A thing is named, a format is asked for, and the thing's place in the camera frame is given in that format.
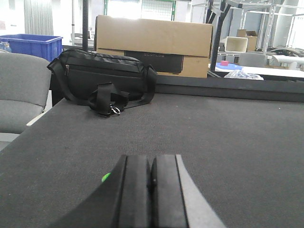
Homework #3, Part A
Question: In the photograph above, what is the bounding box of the grey fabric chair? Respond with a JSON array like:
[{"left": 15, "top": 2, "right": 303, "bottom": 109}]
[{"left": 0, "top": 52, "right": 51, "bottom": 134}]

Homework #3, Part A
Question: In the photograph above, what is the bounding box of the small cardboard box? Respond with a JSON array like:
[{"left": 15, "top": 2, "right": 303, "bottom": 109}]
[{"left": 237, "top": 29, "right": 258, "bottom": 51}]

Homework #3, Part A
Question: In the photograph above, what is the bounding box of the light blue tray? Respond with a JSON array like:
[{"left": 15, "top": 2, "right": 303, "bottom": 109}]
[{"left": 216, "top": 62, "right": 243, "bottom": 71}]

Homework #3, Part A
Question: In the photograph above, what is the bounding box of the grey background chair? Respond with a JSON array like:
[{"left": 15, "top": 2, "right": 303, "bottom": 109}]
[{"left": 238, "top": 52, "right": 265, "bottom": 67}]

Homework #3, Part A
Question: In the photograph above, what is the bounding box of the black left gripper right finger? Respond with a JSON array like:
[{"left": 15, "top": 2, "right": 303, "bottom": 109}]
[{"left": 152, "top": 154, "right": 225, "bottom": 228}]

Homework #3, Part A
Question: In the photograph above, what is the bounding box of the black vertical pole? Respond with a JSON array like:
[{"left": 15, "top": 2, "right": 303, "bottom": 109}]
[{"left": 82, "top": 0, "right": 88, "bottom": 51}]

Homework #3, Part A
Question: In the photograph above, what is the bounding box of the large cardboard box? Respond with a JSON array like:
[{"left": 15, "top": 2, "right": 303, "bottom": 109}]
[{"left": 95, "top": 15, "right": 213, "bottom": 78}]

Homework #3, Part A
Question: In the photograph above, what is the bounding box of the pink block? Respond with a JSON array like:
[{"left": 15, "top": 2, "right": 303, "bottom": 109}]
[{"left": 220, "top": 60, "right": 229, "bottom": 67}]

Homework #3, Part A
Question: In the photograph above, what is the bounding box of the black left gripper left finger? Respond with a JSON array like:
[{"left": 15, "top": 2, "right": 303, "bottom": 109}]
[{"left": 54, "top": 155, "right": 151, "bottom": 228}]

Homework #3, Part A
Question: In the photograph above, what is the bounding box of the crumpled clear plastic bag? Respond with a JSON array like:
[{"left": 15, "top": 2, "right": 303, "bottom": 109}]
[{"left": 224, "top": 70, "right": 264, "bottom": 80}]

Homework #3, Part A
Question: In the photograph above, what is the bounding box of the white rectangular bin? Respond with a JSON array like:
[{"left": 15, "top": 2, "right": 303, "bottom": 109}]
[{"left": 225, "top": 37, "right": 248, "bottom": 53}]

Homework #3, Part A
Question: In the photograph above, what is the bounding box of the black table edge rail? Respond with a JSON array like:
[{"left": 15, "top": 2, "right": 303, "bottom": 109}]
[{"left": 155, "top": 76, "right": 304, "bottom": 103}]

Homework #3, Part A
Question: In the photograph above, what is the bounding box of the blue plastic crate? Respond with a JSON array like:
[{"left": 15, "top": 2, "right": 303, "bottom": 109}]
[{"left": 0, "top": 34, "right": 63, "bottom": 62}]

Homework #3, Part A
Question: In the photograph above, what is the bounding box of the black diagonal frame post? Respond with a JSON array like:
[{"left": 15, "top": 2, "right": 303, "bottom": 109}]
[{"left": 206, "top": 0, "right": 243, "bottom": 71}]

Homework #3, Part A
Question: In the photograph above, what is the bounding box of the black shoulder bag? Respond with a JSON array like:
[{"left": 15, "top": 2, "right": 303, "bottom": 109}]
[{"left": 47, "top": 49, "right": 158, "bottom": 116}]

